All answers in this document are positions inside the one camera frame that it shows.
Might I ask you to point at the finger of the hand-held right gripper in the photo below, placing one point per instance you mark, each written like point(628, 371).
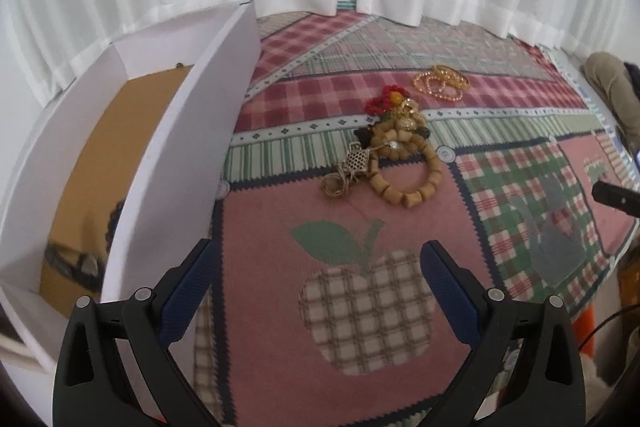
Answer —
point(615, 195)

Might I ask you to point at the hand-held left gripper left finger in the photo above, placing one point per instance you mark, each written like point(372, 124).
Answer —
point(187, 292)

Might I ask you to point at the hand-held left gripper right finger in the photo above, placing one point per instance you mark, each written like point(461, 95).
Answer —
point(450, 292)

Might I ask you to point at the white box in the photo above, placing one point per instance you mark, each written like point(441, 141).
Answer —
point(165, 157)

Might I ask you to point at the dark beaded jewelry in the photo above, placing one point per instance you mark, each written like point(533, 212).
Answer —
point(70, 267)

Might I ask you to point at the gold charm jewelry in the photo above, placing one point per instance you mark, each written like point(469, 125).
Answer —
point(410, 114)

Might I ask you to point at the patchwork plaid quilt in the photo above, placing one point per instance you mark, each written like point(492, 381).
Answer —
point(400, 217)

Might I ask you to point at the beige cloth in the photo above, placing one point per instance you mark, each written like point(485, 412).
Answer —
point(607, 82)

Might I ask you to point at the orange object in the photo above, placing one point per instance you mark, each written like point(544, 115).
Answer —
point(584, 332)

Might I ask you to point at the woven knot tassel pendant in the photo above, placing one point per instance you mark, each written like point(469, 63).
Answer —
point(356, 164)

